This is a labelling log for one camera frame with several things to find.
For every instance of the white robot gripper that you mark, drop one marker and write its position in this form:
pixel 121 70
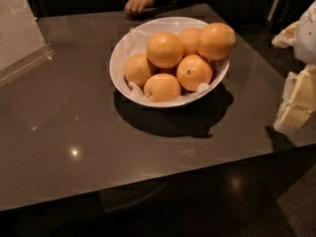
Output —
pixel 306 39

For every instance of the clear acrylic sign stand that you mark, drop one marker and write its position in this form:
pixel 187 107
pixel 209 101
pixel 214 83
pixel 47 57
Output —
pixel 22 45

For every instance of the white paper bowl liner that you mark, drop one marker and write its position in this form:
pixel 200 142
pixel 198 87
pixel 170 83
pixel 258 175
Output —
pixel 133 43

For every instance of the orange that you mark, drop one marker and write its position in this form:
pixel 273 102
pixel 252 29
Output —
pixel 162 87
pixel 193 71
pixel 189 39
pixel 164 50
pixel 215 41
pixel 138 69

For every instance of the white ceramic bowl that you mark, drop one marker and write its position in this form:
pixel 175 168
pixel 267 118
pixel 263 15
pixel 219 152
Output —
pixel 171 25

